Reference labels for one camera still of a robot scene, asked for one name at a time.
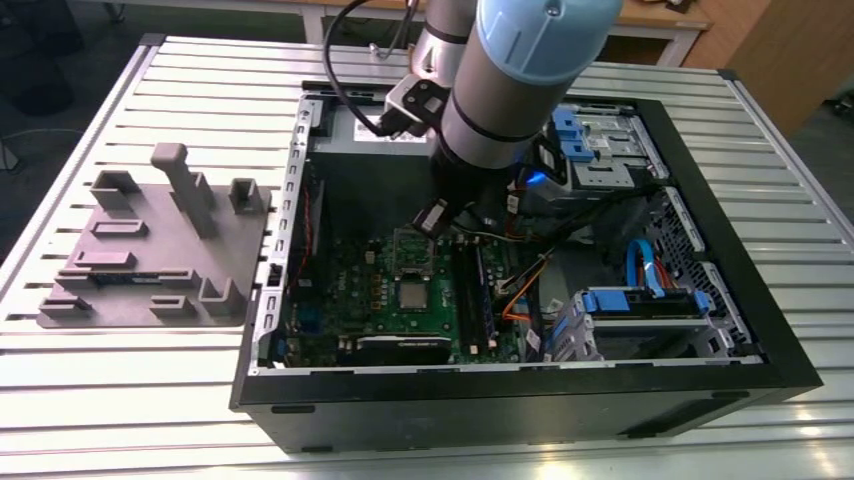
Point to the grey parts rack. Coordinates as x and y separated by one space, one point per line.
167 250

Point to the green motherboard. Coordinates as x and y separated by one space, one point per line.
354 280

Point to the white rounded wrist camera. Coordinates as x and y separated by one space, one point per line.
550 157

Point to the hard disk in blue carrier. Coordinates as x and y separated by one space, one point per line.
607 301

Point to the blue drive latch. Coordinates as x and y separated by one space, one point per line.
577 150

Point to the grey power supply unit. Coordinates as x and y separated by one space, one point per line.
360 185

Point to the RAM stick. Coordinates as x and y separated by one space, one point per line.
127 279

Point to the black RAM slot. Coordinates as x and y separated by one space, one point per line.
464 295
486 295

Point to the metal drive cage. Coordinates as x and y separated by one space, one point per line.
601 175

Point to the silver wrist camera black mount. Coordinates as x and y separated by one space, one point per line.
414 97

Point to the brown wooden cabinet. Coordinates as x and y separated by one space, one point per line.
787 60

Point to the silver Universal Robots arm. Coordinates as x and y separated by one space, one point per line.
494 125

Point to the wooden desk white frame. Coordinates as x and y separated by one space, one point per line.
667 22

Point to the silver-topped CPU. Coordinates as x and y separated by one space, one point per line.
414 296

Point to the CPU socket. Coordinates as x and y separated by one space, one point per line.
414 311

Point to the black graphics card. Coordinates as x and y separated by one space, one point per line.
400 347

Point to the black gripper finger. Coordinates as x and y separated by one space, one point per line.
434 217

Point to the black open PC case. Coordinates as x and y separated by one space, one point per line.
507 395

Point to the metal disk bay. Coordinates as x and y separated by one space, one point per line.
650 325

